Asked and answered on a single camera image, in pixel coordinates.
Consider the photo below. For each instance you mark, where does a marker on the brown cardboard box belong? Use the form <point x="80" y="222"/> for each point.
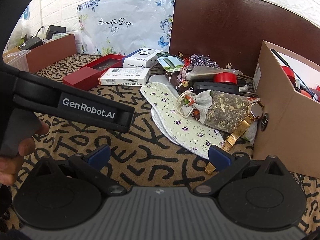
<point x="287" y="130"/>

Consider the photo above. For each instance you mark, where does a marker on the purple silver metal scourer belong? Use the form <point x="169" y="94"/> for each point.
<point x="202" y="60"/>

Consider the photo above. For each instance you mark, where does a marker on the red round lid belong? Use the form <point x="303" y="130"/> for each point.
<point x="287" y="73"/>

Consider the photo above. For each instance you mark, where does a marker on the clear plastic bin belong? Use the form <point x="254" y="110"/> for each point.
<point x="17" y="60"/>

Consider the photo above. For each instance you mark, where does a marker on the tall black box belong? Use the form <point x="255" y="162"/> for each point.
<point x="55" y="31"/>

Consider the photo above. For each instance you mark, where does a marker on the low brown cardboard tray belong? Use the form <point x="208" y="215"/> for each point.
<point x="50" y="55"/>

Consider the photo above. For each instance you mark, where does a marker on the person's left hand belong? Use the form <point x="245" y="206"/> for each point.
<point x="26" y="147"/>

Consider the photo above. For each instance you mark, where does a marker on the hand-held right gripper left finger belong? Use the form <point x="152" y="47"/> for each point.
<point x="100" y="155"/>

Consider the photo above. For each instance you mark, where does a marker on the red open gift box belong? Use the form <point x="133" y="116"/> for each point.
<point x="82" y="76"/>

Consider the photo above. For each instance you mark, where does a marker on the letter-print desktop cloth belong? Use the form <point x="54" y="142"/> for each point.
<point x="140" y="155"/>

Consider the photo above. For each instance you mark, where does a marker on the mesh bag of dried herbs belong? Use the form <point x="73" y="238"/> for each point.
<point x="225" y="112"/>

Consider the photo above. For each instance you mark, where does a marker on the black key case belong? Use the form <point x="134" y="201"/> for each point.
<point x="212" y="87"/>

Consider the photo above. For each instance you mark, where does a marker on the thin black rod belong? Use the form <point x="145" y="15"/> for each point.
<point x="281" y="58"/>

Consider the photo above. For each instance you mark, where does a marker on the red tape roll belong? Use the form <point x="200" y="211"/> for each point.
<point x="225" y="78"/>

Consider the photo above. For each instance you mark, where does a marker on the gold wrist watch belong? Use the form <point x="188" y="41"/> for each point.
<point x="255" y="111"/>

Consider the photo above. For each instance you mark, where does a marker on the white orange medicine box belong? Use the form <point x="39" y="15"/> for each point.
<point x="125" y="76"/>

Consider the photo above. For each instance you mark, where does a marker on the white blue carton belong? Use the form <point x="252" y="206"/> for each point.
<point x="140" y="58"/>

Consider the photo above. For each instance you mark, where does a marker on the floral white cloth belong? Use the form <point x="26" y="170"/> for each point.
<point x="120" y="37"/>

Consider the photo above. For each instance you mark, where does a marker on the pink bead charm red knot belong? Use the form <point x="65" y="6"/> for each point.
<point x="183" y="74"/>

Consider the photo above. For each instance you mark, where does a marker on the green white blister package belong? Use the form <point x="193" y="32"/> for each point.
<point x="172" y="63"/>

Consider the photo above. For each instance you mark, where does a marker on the flat black box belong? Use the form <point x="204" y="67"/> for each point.
<point x="30" y="43"/>

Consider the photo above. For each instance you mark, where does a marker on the dark brown wooden board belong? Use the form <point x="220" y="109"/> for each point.
<point x="225" y="30"/>

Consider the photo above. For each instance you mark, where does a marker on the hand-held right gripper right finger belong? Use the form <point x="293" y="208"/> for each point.
<point x="220" y="156"/>

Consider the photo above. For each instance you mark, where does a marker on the floral cloth insole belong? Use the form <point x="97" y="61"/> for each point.
<point x="170" y="110"/>
<point x="192" y="152"/>

